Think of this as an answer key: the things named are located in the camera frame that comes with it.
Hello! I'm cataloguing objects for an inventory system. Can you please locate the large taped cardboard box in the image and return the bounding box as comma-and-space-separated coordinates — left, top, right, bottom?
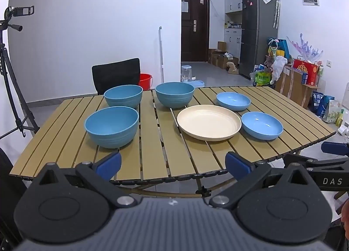
275, 64, 321, 108

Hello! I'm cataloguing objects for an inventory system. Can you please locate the light blue shallow plate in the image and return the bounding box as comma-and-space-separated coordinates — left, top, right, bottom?
216, 92, 251, 111
241, 112, 284, 141

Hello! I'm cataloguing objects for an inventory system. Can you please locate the cream round plate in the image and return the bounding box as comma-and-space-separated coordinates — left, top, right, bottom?
177, 104, 242, 141

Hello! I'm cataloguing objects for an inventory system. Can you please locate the black chair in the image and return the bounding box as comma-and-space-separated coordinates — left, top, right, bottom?
92, 58, 141, 95

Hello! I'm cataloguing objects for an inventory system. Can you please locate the blue deep bowl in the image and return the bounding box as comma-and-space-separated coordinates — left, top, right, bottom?
84, 106, 139, 149
155, 82, 195, 109
104, 84, 144, 110

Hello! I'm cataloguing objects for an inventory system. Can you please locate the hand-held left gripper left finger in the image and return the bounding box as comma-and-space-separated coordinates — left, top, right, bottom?
35, 151, 142, 209

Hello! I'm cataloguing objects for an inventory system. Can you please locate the green pet food bag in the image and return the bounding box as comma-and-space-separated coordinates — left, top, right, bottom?
253, 71, 272, 86

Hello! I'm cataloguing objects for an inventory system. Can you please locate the purple iridescent decoration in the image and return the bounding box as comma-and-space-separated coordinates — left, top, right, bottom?
287, 33, 323, 63

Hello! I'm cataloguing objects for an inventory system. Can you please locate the white pole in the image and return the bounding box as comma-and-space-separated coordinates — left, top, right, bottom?
159, 26, 165, 84

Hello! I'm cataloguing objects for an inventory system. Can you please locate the dark brown door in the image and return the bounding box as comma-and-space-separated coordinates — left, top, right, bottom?
181, 0, 210, 62

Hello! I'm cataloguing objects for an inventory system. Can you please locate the blue gift bag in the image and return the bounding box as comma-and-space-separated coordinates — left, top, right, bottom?
269, 38, 289, 58

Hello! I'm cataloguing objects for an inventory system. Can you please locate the white plastic bag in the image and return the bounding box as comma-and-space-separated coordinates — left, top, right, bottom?
270, 55, 288, 85

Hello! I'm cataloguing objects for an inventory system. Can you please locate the red plastic bucket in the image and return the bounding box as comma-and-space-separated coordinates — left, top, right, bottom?
139, 73, 153, 91

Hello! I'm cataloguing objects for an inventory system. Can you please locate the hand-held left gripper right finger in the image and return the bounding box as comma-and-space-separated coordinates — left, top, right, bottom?
209, 151, 314, 209

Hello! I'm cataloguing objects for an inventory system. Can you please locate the dark grey refrigerator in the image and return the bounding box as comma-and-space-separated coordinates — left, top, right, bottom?
239, 0, 279, 79

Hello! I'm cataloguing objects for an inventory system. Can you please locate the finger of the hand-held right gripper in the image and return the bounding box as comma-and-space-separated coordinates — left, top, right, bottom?
283, 153, 349, 171
321, 142, 349, 156

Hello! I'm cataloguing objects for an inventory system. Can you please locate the white printed bag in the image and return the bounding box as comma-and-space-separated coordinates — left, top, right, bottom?
324, 100, 342, 123

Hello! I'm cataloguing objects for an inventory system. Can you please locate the black camera tripod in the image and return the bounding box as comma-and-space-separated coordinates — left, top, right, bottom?
0, 18, 40, 139

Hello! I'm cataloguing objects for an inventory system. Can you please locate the blue pet water dispenser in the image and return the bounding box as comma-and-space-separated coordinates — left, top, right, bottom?
181, 65, 205, 88

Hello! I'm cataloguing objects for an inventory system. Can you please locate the red gift box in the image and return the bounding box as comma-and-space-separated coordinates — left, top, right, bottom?
293, 58, 319, 85

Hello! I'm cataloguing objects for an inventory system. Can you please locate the blue printed bag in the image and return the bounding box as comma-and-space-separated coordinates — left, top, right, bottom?
312, 91, 334, 118

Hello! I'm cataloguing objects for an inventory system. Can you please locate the white base cabinet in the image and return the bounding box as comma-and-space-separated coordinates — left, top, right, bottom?
224, 29, 244, 59

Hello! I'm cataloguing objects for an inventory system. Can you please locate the open cardboard box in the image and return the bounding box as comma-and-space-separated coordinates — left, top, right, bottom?
218, 54, 240, 70

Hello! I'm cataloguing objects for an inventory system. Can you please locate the black phone holder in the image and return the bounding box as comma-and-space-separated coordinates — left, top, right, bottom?
5, 5, 35, 18

